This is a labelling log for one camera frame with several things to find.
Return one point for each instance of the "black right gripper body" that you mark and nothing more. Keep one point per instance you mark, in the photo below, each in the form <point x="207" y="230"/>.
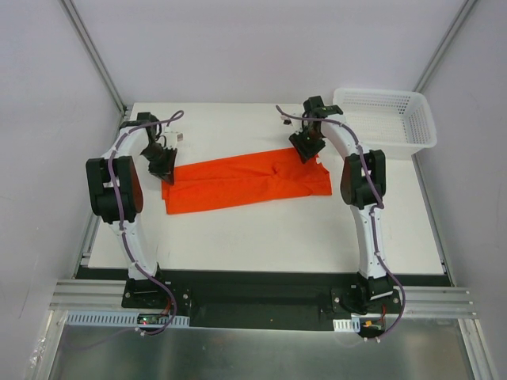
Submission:
<point x="307" y="145"/>

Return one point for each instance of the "right aluminium frame post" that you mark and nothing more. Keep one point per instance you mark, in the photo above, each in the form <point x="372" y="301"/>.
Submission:
<point x="463" y="14"/>

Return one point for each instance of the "left aluminium frame post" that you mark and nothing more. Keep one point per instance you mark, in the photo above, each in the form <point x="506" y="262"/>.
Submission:
<point x="79" y="27"/>

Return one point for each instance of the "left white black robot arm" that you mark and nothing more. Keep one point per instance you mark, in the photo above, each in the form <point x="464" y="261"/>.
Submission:
<point x="115" y="191"/>

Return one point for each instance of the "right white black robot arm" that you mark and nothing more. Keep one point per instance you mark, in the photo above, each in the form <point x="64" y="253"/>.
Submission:
<point x="363" y="186"/>

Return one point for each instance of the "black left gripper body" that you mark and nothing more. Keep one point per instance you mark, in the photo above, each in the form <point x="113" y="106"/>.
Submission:
<point x="162" y="165"/>

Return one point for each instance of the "left white cable duct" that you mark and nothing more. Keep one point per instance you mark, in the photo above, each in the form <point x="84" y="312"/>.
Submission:
<point x="124" y="319"/>

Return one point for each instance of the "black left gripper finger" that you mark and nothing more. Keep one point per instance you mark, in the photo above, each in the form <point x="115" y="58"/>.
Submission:
<point x="169" y="165"/>
<point x="164" y="176"/>

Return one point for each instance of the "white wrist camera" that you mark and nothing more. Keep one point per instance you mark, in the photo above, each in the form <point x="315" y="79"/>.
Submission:
<point x="172" y="138"/>
<point x="291" y="120"/>

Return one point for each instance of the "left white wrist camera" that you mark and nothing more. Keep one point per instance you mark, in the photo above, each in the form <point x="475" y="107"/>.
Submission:
<point x="172" y="138"/>

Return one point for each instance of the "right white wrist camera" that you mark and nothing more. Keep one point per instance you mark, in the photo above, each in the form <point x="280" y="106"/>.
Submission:
<point x="291" y="120"/>

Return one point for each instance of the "white cable duct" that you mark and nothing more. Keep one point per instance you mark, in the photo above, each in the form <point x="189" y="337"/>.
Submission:
<point x="124" y="319"/>
<point x="351" y="325"/>

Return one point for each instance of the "white plastic basket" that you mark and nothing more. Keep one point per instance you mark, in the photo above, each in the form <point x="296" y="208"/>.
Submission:
<point x="400" y="123"/>

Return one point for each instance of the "orange t shirt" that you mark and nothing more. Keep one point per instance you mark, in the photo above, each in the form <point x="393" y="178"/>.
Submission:
<point x="243" y="180"/>

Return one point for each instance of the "aluminium frame post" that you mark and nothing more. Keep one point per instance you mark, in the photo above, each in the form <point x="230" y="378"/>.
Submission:
<point x="79" y="27"/>
<point x="463" y="14"/>

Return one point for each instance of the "aluminium front rail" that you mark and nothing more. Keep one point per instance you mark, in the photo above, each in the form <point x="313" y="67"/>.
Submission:
<point x="423" y="302"/>

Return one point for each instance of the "right white cable duct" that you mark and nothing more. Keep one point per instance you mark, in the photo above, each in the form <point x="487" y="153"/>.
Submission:
<point x="351" y="325"/>

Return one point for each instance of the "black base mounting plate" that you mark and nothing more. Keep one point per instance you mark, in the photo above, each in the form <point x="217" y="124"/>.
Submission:
<point x="263" y="300"/>

